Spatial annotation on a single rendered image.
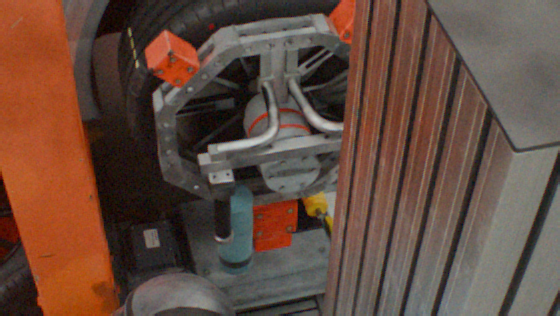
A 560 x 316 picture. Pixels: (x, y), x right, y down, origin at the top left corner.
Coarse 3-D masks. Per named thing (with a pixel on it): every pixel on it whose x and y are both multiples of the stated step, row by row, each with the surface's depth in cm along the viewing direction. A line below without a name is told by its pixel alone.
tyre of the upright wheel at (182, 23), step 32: (160, 0) 205; (192, 0) 197; (224, 0) 193; (256, 0) 194; (288, 0) 196; (320, 0) 198; (128, 32) 212; (160, 32) 199; (192, 32) 196; (128, 64) 209; (128, 96) 208
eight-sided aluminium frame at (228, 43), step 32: (224, 32) 193; (256, 32) 195; (288, 32) 193; (320, 32) 194; (224, 64) 194; (160, 96) 200; (192, 96) 198; (160, 128) 203; (160, 160) 215; (320, 160) 232; (192, 192) 221; (256, 192) 229; (288, 192) 230
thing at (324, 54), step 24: (240, 72) 215; (336, 72) 237; (216, 96) 216; (240, 96) 222; (192, 120) 238; (216, 120) 244; (240, 120) 246; (336, 120) 232; (192, 144) 225; (240, 168) 234
